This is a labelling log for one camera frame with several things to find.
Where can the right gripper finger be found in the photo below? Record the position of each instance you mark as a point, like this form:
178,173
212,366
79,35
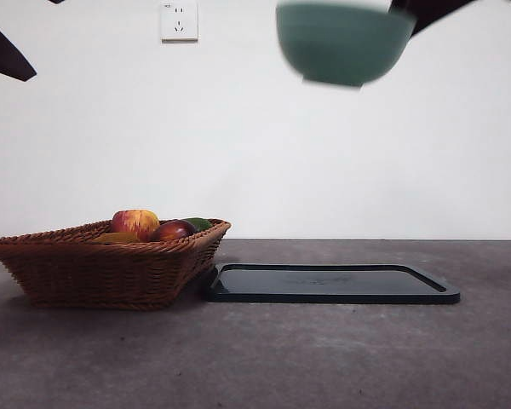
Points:
402,6
443,15

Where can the teal ceramic bowl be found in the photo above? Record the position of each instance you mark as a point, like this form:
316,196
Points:
340,42

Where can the brown kiwi fruit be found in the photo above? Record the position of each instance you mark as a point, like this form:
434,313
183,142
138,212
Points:
115,237

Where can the red yellow apple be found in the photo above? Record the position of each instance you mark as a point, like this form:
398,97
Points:
134,223

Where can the brown wicker basket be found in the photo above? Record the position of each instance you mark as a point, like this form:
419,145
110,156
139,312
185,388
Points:
98,277

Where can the dark red plum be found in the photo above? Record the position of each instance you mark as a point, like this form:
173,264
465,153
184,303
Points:
172,232

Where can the green avocado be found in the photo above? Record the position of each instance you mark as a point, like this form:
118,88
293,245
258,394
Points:
201,223

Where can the black rectangular tray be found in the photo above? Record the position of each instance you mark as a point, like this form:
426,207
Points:
323,283

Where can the white wall socket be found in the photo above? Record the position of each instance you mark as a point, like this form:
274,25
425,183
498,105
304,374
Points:
179,23

